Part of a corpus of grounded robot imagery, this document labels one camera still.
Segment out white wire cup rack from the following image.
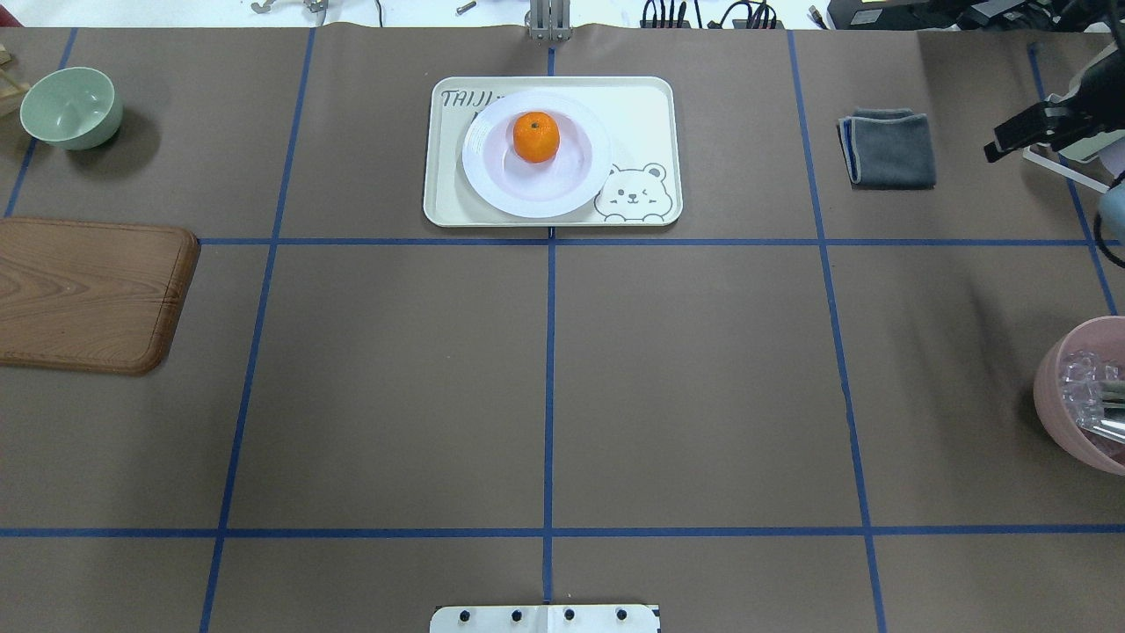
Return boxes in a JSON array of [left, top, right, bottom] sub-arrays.
[[1020, 144, 1110, 195]]

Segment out folded grey cloth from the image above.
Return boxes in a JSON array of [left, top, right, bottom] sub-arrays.
[[837, 108, 937, 191]]

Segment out white round plate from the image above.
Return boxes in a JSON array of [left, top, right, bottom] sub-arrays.
[[461, 90, 612, 219]]

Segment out metal scoop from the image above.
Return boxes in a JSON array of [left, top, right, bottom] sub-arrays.
[[1073, 380, 1124, 444]]

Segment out cream bear tray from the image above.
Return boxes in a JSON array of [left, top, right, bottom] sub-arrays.
[[423, 76, 686, 228]]

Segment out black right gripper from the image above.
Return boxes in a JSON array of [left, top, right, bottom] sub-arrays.
[[983, 44, 1124, 164]]

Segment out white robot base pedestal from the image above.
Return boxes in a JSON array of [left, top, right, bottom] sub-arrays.
[[429, 604, 662, 632]]

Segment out wooden mug rack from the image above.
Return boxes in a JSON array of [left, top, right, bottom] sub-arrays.
[[1, 45, 32, 119]]

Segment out light green bowl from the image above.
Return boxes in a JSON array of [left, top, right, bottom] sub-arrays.
[[19, 67, 124, 151]]

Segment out orange mandarin fruit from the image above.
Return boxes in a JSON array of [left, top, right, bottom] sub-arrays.
[[512, 111, 560, 164]]

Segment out brown wooden tray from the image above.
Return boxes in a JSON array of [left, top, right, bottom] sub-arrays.
[[1, 217, 200, 376]]

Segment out pink bowl with ice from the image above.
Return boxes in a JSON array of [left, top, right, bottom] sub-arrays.
[[1033, 316, 1124, 476]]

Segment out aluminium frame post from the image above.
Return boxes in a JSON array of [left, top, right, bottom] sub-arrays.
[[524, 0, 573, 43]]

